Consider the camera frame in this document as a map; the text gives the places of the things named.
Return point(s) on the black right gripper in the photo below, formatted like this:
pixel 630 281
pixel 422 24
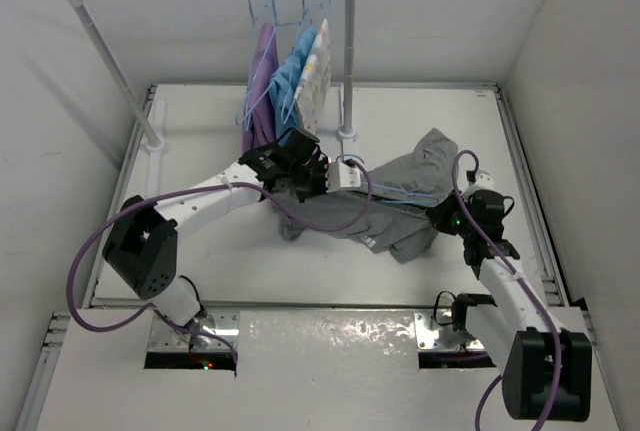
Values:
pixel 440 214

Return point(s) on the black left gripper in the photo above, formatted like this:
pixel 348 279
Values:
pixel 321 164

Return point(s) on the grey t shirt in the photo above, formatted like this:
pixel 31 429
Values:
pixel 399 228

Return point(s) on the light blue wire hanger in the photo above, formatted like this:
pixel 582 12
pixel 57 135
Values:
pixel 385 191

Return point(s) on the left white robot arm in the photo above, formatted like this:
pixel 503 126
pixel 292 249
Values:
pixel 142 247

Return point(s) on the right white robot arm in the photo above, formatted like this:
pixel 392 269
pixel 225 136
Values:
pixel 545 369

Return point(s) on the purple garment on hanger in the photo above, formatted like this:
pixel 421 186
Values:
pixel 257 121

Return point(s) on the white patterned garment on hanger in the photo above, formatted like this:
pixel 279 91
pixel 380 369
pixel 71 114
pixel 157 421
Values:
pixel 315 81

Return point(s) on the blue garment on hanger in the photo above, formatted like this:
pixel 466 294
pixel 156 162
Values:
pixel 284 82

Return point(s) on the white foam front board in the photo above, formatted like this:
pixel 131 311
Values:
pixel 297 370

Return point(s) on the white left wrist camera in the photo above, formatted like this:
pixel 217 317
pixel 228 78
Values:
pixel 341 176

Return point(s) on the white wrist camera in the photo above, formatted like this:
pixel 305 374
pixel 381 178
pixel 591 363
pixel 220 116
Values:
pixel 480 181
pixel 341 176

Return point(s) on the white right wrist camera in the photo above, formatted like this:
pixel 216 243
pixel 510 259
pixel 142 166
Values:
pixel 480 181

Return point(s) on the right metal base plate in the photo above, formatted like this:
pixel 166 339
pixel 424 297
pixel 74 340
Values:
pixel 435 333

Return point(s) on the metal base plate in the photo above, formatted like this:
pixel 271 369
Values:
pixel 213 333
pixel 435 333

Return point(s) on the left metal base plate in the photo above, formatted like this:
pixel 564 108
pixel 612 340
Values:
pixel 213 333

